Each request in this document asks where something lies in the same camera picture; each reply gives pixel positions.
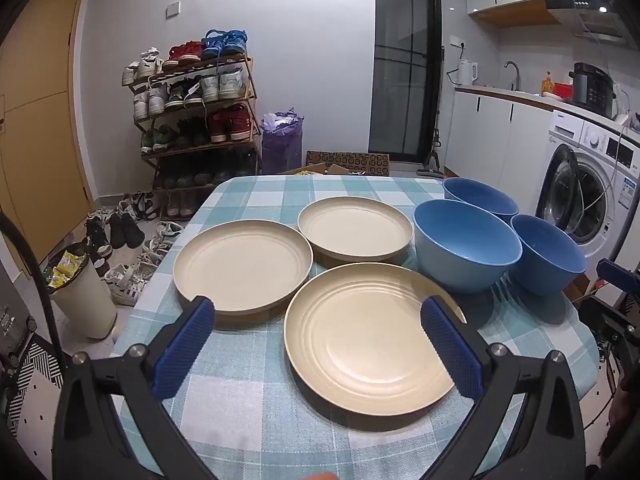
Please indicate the metal faucet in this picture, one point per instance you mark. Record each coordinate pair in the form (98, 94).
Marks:
(517, 80)

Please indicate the red box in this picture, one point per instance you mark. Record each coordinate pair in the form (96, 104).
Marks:
(565, 91)

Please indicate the beige plate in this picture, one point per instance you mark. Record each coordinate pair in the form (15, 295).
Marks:
(240, 265)
(350, 227)
(360, 350)

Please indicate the teal checked tablecloth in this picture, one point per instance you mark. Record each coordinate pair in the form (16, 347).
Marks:
(250, 380)

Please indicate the pile of loose shoes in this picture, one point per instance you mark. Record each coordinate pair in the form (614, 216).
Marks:
(120, 230)

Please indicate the brown patterned doormat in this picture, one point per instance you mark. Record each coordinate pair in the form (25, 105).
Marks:
(360, 162)

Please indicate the black white patterned mat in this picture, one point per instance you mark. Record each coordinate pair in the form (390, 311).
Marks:
(35, 375)

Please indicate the yellow bottle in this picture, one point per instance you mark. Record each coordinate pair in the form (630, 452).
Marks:
(547, 85)

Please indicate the yellow food wrappers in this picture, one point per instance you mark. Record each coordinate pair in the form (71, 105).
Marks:
(65, 267)

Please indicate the range hood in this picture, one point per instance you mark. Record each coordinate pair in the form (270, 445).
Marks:
(595, 20)

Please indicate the yellow wooden door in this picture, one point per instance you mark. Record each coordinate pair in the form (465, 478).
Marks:
(40, 135)

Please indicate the blue bowl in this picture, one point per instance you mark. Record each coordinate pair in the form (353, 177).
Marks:
(545, 265)
(480, 197)
(460, 260)

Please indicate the white light switch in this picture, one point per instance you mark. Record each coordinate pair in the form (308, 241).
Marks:
(172, 10)

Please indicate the rows of shoes on rack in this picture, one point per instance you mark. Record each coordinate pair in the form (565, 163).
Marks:
(230, 120)

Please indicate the white lower cabinet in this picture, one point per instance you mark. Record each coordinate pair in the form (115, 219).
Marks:
(485, 135)

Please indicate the white electric kettle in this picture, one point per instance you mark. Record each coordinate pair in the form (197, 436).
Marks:
(467, 72)

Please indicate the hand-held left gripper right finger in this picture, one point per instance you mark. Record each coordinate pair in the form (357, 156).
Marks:
(450, 347)

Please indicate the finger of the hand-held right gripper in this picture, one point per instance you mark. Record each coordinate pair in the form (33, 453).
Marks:
(620, 330)
(612, 271)

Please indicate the white wall socket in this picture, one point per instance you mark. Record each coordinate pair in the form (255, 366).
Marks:
(457, 41)

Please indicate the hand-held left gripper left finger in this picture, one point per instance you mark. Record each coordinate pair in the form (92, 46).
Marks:
(185, 345)

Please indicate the cardboard box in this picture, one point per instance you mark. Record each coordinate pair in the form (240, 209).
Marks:
(315, 169)

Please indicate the white washing machine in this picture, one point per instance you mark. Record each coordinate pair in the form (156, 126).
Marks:
(600, 145)

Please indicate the black framed glass door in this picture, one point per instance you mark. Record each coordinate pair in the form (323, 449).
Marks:
(400, 85)

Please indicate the black pressure cooker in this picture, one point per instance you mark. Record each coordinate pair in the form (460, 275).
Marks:
(592, 90)

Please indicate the purple plastic bag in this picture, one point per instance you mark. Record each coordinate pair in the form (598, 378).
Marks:
(280, 150)

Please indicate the wooden shoe rack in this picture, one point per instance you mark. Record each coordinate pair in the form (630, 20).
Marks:
(249, 85)

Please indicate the white trash bin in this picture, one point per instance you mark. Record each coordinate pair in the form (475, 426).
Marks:
(85, 305)

